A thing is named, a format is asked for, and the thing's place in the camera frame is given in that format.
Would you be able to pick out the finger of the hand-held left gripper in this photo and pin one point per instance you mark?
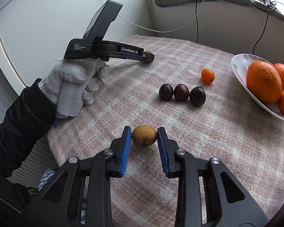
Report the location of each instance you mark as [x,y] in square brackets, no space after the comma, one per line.
[148,58]

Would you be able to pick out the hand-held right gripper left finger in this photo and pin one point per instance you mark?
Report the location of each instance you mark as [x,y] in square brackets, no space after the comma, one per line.
[126,151]

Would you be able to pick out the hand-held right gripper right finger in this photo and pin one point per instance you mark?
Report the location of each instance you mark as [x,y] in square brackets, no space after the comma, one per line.
[162,156]

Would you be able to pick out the brown longan fruit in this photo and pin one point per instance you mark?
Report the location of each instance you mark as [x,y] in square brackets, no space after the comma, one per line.
[148,52]

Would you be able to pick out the brown kiwi fruit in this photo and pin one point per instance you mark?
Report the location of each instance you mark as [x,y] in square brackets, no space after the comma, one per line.
[144,136]

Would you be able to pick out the dark plum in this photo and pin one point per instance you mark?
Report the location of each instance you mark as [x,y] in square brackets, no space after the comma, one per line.
[197,95]
[181,91]
[166,92]

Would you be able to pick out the orange kumquat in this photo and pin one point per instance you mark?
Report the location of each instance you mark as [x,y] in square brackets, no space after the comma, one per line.
[207,75]

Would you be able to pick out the floral print plate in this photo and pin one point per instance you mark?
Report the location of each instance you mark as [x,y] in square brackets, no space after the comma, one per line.
[239,68]

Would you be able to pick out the speckled orange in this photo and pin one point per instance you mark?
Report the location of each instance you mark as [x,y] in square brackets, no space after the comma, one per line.
[264,82]

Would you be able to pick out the person's left forearm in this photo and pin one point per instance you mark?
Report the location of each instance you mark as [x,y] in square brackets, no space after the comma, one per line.
[21,123]

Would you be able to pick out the person's left hand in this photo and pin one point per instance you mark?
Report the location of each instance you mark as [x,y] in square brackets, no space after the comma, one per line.
[71,80]

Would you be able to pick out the pink plaid tablecloth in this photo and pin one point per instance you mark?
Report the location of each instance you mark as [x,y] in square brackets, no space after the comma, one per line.
[203,134]

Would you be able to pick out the blue striped cloth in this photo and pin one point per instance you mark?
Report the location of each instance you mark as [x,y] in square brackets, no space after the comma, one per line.
[46,177]

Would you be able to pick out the black clip device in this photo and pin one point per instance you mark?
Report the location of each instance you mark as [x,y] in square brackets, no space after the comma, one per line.
[266,1]

